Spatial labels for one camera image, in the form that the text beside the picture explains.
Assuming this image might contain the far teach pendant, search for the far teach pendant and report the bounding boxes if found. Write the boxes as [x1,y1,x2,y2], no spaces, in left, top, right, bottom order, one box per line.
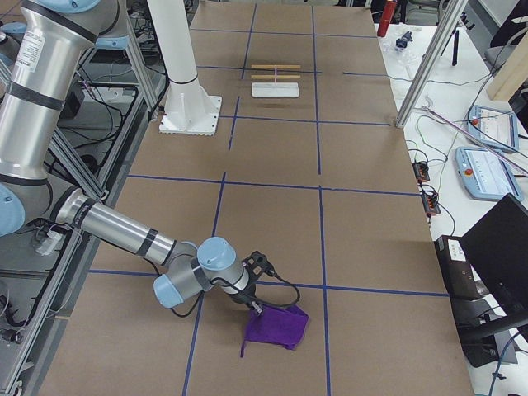
[467,105,519,153]

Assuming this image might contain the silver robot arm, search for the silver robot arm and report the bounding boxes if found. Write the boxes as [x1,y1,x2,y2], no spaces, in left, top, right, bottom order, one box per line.
[1,1,264,313]

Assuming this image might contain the near teach pendant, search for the near teach pendant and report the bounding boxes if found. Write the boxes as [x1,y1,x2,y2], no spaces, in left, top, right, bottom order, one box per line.
[455,147,524,201]

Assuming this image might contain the red bottle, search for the red bottle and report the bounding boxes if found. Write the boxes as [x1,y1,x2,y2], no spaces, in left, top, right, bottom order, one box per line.
[376,0,398,37]

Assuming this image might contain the upper orange connector box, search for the upper orange connector box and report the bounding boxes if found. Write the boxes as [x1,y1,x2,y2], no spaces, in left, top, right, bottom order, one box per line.
[412,162,430,184]

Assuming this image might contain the teach pendant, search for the teach pendant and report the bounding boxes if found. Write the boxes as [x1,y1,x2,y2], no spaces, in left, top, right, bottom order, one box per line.
[467,105,519,153]
[455,147,524,201]

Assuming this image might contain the orange connector box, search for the orange connector box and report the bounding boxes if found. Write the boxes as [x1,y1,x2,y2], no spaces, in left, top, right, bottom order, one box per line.
[421,191,441,218]
[412,162,430,184]

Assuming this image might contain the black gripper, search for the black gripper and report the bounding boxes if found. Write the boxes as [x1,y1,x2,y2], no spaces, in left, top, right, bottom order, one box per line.
[224,287,264,315]

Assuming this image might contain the black monitor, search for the black monitor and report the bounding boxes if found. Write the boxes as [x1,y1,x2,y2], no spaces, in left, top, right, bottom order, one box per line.
[460,193,527,314]

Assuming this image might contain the aluminium frame post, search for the aluminium frame post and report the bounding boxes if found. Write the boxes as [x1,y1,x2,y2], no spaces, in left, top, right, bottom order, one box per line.
[395,0,468,128]

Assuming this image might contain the folded dark blue umbrella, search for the folded dark blue umbrella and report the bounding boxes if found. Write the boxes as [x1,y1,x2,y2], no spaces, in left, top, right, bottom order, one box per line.
[395,31,413,50]

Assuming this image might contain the black computer box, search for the black computer box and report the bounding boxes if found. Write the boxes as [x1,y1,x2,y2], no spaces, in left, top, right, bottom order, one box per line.
[434,235,518,368]

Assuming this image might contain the lower orange connector box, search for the lower orange connector box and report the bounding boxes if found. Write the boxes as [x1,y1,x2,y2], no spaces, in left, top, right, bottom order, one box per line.
[421,191,441,218]

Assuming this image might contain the purple towel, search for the purple towel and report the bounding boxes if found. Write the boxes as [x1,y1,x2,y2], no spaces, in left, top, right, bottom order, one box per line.
[240,305,309,358]

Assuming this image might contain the white towel rack with wooden bars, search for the white towel rack with wooden bars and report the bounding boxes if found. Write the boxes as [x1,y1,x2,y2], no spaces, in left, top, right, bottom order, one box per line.
[251,64,301,98]

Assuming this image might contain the reacher grabber stick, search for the reacher grabber stick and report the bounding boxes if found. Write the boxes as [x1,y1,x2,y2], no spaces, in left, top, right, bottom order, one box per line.
[419,106,528,177]

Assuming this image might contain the white pedestal column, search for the white pedestal column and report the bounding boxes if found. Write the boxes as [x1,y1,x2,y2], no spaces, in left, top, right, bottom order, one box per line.
[148,0,222,136]

